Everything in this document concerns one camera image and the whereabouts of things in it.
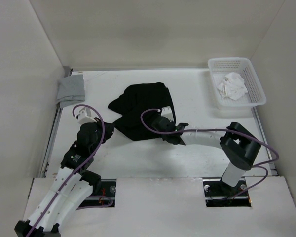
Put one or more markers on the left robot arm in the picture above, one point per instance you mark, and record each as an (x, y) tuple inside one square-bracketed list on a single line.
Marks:
[(72, 184)]

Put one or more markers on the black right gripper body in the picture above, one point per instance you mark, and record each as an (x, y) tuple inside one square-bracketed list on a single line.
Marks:
[(174, 123)]

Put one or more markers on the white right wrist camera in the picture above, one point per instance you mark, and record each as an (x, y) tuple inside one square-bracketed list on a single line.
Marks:
[(167, 113)]

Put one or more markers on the white plastic basket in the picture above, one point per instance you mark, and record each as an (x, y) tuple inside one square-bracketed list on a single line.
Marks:
[(219, 67)]

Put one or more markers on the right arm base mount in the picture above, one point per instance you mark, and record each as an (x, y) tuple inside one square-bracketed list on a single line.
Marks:
[(219, 194)]

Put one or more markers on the folded grey tank top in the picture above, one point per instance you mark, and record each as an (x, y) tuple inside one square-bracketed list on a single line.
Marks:
[(71, 90)]

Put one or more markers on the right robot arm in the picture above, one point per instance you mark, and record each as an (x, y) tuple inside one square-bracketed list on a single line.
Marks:
[(240, 150)]

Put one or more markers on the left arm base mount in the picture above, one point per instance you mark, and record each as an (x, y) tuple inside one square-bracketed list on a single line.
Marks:
[(105, 196)]

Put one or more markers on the black tank top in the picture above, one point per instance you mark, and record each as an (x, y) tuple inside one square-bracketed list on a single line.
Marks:
[(136, 99)]

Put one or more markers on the white crumpled tank top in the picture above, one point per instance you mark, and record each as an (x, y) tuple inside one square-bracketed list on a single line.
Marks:
[(232, 86)]

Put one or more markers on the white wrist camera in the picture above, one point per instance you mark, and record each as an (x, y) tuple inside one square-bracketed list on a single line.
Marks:
[(84, 116), (167, 113)]

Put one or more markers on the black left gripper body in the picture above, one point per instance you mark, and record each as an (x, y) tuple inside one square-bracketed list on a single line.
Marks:
[(95, 144)]

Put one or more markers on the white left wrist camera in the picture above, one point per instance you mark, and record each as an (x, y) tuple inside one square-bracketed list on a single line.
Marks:
[(84, 116)]

